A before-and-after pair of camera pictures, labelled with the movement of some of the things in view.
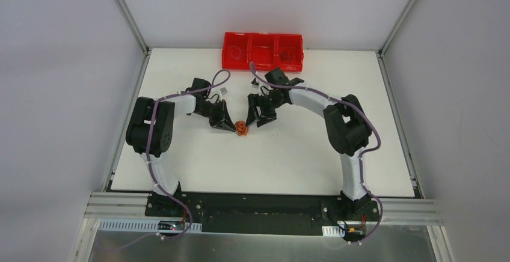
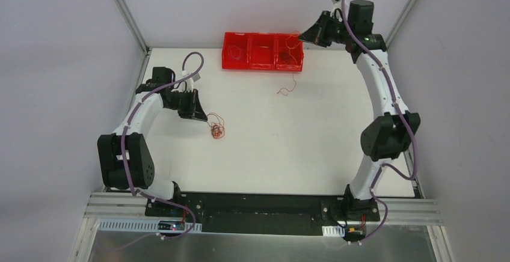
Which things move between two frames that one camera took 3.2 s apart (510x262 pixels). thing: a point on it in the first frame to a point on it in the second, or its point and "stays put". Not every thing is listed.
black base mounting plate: (263, 212) stays put
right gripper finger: (252, 101) to (313, 33)
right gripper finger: (263, 121) to (314, 36)
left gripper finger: (226, 114) to (198, 112)
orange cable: (240, 128) to (218, 128)
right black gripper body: (261, 106) to (324, 31)
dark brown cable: (286, 56) stays put
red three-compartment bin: (266, 51) stays put
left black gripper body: (217, 114) to (189, 104)
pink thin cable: (240, 50) stays put
